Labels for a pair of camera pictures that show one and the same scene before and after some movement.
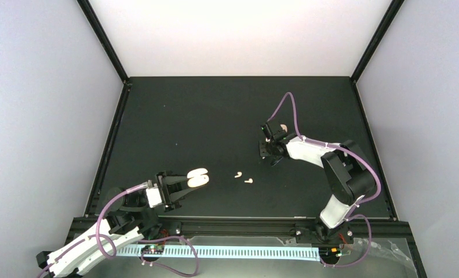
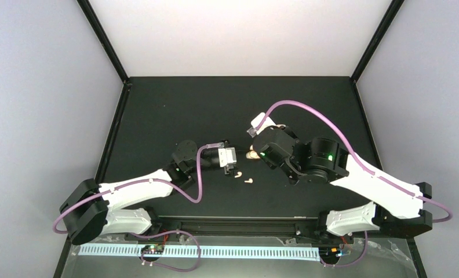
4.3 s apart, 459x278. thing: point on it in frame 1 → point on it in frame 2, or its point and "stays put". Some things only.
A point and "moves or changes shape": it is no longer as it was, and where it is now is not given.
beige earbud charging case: (196, 179) moves or changes shape
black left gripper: (171, 192) → (229, 167)
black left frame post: (105, 39) stays put
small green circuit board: (153, 249) stays put
